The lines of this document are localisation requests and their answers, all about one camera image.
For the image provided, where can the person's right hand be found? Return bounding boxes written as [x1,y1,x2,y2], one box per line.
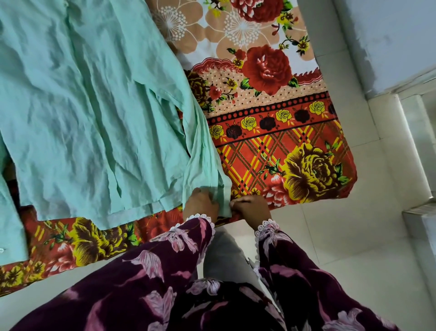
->
[230,195,273,231]

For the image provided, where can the person's right forearm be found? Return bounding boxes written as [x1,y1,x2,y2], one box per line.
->
[254,219,401,331]

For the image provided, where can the person's left forearm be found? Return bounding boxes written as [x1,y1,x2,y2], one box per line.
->
[10,214,216,331]

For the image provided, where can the person's right leg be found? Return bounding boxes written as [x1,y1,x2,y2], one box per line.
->
[203,227,283,307]

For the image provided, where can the mint green shirt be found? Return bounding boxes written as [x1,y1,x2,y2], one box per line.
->
[0,0,233,266]

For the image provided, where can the floral red and yellow bedsheet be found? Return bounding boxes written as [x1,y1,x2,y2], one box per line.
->
[0,0,358,298]

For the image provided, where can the person's purple floral dress torso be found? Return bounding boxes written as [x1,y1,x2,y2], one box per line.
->
[167,278,287,331]

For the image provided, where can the person's left hand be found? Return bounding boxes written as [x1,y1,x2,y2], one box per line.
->
[183,187,221,224]

